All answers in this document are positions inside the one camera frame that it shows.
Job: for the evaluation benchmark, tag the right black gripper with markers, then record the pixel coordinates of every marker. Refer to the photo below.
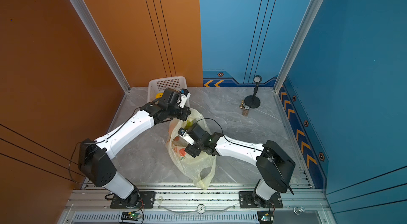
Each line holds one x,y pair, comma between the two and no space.
191,151

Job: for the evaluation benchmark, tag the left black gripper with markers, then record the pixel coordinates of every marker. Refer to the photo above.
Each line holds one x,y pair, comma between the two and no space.
186,110

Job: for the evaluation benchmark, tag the translucent printed plastic bag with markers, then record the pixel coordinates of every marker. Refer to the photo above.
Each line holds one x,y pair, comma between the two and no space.
200,169

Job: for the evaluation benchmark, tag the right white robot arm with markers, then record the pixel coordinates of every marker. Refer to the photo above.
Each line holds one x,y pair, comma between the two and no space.
275,166

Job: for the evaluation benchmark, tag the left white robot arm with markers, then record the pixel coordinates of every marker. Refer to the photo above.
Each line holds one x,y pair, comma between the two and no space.
95,157

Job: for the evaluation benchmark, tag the white perforated plastic basket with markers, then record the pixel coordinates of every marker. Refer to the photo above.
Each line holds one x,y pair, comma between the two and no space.
157,86

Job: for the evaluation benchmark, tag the small brown cork cylinder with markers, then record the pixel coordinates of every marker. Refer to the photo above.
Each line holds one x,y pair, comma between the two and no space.
245,111

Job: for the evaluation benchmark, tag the black round-base lamp stand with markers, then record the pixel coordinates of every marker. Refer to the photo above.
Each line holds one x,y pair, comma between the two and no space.
252,101

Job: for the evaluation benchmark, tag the right green circuit board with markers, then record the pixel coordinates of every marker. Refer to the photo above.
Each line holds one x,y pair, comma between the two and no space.
265,217

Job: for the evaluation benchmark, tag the green circuit board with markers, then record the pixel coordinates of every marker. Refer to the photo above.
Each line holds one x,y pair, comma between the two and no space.
265,217
131,217

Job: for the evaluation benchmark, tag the left green circuit board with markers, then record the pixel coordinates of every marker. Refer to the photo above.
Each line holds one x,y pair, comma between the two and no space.
131,217

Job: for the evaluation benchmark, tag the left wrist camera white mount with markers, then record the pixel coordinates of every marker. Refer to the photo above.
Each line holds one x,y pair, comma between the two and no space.
185,95

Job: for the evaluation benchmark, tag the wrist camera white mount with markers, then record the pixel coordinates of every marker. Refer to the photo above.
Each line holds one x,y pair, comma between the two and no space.
186,136
185,95

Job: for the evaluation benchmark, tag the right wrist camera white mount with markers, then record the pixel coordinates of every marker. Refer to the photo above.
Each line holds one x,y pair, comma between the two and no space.
186,136

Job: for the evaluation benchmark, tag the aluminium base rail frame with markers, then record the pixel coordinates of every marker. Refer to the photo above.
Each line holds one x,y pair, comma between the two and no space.
181,203

